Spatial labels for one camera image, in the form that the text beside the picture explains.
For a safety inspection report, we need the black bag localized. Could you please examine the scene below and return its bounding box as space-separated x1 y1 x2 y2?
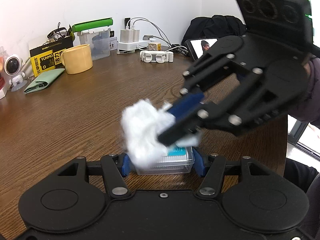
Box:
181 15 247 45

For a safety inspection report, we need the yellow black cardboard box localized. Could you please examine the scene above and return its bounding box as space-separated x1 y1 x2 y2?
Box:
29 36 73 77

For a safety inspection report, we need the smartphone with lit screen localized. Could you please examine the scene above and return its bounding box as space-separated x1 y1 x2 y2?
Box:
185 38 217 61

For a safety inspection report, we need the clear dental floss box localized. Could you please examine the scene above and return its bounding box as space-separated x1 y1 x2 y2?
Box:
136 147 195 176

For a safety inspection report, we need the green folded cloth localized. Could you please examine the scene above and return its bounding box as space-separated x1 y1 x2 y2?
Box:
23 68 65 94

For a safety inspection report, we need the black camera with green light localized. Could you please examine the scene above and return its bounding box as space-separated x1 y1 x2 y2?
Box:
236 0 313 52

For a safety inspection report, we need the white power strip with chargers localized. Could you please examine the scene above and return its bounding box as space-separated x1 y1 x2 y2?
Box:
117 17 150 55

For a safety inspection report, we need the white plastic bracket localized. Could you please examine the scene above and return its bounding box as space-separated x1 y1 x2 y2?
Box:
140 50 174 63

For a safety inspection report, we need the white red box stack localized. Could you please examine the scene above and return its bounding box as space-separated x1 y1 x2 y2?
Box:
0 46 10 99

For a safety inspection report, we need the white astronaut robot toy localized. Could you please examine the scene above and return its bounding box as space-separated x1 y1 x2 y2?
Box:
4 54 27 92

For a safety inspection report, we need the white tissue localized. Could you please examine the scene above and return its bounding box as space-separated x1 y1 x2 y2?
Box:
120 99 202 170

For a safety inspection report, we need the small yellow white cube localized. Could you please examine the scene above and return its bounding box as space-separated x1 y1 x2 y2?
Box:
148 42 162 51

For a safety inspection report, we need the green handled clear container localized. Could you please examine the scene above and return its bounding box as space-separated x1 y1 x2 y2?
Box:
72 17 113 61

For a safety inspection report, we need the yellow ceramic mug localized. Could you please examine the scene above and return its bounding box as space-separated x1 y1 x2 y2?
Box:
60 44 93 75

